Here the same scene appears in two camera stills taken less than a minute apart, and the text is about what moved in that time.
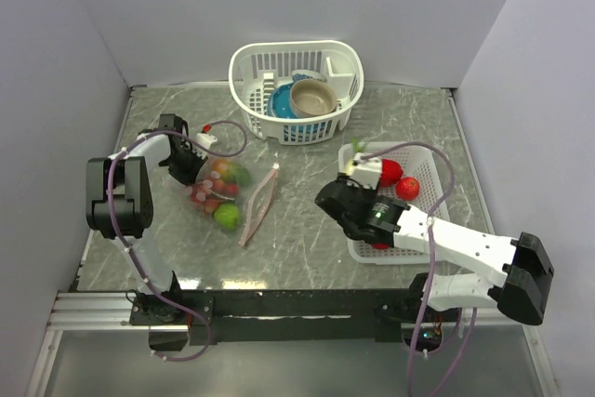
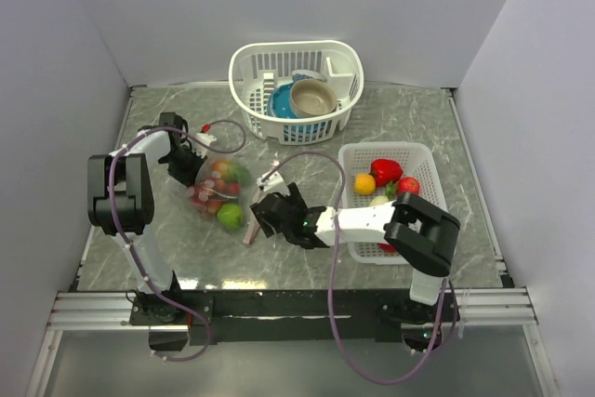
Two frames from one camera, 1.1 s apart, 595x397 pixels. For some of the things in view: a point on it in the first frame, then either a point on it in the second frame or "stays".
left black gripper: x=189 y=178 stays
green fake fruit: x=227 y=216 stays
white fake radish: x=356 y=146 -> x=390 y=191
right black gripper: x=359 y=187 -> x=295 y=198
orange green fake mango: x=231 y=172 stays
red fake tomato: x=407 y=188 stays
